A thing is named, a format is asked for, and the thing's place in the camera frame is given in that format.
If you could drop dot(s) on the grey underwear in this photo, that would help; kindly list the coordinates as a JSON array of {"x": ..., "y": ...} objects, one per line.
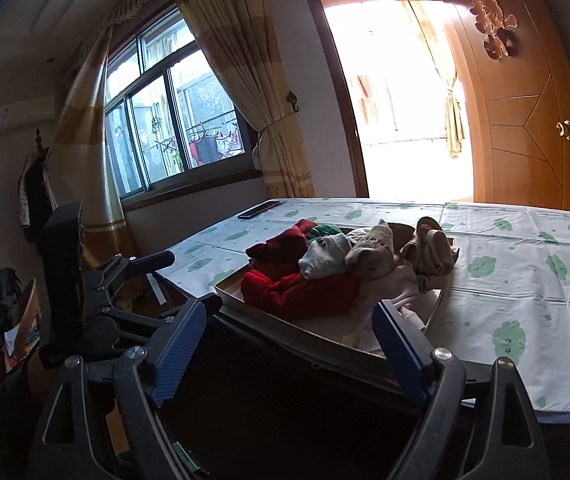
[{"x": 325, "y": 257}]

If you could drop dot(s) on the teal box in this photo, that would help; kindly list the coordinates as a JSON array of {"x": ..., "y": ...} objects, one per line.
[{"x": 185, "y": 454}]

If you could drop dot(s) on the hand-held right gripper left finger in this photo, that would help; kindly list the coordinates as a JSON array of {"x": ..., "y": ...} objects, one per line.
[{"x": 180, "y": 352}]

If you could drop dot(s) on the laundry on outdoor rack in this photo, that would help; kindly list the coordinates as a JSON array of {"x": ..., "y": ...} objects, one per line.
[{"x": 215, "y": 145}]

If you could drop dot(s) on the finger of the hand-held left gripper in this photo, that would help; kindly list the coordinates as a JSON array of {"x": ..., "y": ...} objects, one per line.
[
  {"x": 150, "y": 262},
  {"x": 135, "y": 325}
]

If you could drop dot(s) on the coat rack with clothes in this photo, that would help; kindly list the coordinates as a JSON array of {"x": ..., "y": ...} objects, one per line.
[{"x": 37, "y": 195}]

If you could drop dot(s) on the long yellow striped curtain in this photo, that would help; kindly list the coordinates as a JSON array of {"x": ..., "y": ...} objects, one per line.
[{"x": 85, "y": 160}]

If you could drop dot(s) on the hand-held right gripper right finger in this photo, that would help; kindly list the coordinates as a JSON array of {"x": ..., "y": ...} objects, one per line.
[{"x": 400, "y": 355}]

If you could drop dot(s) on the sliding glass window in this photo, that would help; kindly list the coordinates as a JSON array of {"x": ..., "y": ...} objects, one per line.
[{"x": 175, "y": 125}]

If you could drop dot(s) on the hanging orange towel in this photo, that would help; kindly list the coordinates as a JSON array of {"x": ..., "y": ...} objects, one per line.
[{"x": 375, "y": 102}]

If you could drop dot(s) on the dark red underwear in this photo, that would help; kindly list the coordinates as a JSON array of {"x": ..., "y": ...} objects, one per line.
[{"x": 285, "y": 245}]

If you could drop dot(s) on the white air conditioner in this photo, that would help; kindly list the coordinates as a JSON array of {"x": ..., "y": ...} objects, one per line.
[{"x": 22, "y": 115}]

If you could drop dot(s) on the brass door knob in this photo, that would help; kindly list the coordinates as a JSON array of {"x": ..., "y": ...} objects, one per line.
[{"x": 566, "y": 130}]

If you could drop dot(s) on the tied balcony curtain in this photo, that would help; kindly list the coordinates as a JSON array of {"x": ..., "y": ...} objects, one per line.
[{"x": 452, "y": 120}]

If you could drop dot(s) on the cream beige sock bundle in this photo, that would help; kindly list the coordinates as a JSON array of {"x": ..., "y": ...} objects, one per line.
[{"x": 372, "y": 255}]

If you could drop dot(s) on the dark bag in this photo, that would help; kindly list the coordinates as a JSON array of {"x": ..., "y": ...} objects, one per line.
[{"x": 2, "y": 292}]

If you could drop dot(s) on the shallow cardboard tray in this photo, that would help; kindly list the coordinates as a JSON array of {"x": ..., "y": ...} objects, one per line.
[{"x": 315, "y": 330}]

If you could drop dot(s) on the curtain tieback wall hook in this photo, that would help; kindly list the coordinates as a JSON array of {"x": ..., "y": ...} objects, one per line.
[{"x": 293, "y": 101}]

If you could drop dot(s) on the green cloud print tablecloth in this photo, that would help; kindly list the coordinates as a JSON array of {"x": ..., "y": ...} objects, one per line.
[{"x": 515, "y": 270}]

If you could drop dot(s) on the beige underwear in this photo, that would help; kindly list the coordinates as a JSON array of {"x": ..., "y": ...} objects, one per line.
[{"x": 430, "y": 247}]

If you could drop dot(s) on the tied yellow striped curtain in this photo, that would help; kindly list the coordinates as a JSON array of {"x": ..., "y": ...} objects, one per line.
[{"x": 245, "y": 60}]

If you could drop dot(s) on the black phone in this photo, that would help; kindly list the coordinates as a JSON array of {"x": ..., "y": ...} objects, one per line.
[{"x": 260, "y": 209}]

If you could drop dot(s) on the green navy striped underwear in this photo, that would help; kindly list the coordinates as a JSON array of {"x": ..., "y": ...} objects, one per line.
[{"x": 325, "y": 231}]

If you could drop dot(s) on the orange wooden door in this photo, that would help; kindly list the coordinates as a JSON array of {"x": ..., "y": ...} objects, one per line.
[{"x": 525, "y": 135}]

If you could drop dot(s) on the pink underwear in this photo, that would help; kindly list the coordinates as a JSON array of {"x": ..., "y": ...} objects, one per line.
[{"x": 400, "y": 290}]

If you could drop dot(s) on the wicker basket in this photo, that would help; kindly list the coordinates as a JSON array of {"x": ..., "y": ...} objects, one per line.
[{"x": 27, "y": 320}]

